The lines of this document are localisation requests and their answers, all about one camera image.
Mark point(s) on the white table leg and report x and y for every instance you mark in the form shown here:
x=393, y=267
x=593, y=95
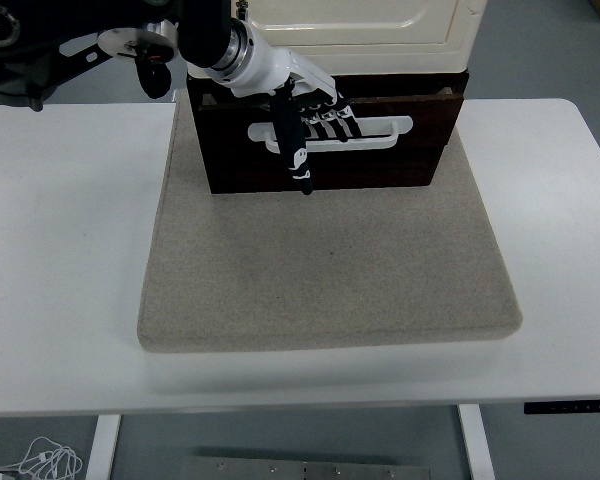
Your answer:
x=477, y=445
x=102, y=450

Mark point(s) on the black table control panel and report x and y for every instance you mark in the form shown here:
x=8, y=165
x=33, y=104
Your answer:
x=570, y=407

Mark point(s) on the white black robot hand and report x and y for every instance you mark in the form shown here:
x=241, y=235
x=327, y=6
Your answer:
x=265, y=65

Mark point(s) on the dark brown wooden drawer case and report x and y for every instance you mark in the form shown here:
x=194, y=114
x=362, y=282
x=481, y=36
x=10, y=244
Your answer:
x=405, y=79

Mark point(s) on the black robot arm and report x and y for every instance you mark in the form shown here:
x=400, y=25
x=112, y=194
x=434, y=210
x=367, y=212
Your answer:
x=35, y=55

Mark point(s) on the dark brown wooden drawer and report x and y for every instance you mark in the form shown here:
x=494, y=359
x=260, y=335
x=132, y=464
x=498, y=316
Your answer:
x=380, y=165

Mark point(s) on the beige fabric mat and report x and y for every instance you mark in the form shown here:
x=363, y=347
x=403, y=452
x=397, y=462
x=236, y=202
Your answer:
x=330, y=275

